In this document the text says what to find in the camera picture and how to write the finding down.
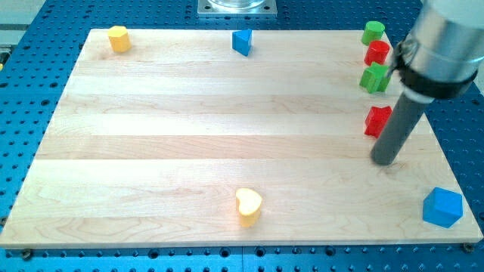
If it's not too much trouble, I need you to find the red star block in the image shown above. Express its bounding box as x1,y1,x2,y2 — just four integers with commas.
365,106,392,138

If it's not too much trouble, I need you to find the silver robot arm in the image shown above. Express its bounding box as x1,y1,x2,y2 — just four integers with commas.
394,0,483,104

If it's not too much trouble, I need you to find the green star block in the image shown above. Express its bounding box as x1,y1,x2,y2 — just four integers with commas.
359,62,390,94

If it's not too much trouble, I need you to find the wooden board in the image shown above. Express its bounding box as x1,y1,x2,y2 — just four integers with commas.
1,29,482,249

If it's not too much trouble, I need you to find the yellow heart block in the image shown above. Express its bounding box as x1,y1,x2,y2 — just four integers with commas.
235,188,262,227

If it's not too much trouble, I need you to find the blue triangle block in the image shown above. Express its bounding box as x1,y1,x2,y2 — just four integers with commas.
231,29,252,57

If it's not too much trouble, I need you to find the yellow hexagon block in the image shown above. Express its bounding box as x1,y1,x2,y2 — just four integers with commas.
107,26,132,53

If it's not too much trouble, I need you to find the red cylinder block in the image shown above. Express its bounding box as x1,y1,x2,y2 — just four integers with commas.
364,40,390,66

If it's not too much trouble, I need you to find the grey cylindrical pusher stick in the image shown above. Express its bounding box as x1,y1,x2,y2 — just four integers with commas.
371,91,433,165

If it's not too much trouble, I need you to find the green cylinder block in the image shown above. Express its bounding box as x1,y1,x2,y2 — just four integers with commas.
361,20,386,45

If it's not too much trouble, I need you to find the blue cube block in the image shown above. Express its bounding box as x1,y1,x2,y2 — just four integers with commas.
423,187,464,228

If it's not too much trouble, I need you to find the blue perforated table plate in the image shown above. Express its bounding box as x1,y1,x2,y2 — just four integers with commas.
1,0,483,271

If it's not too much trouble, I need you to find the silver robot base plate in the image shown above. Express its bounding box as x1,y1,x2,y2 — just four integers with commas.
197,0,278,17

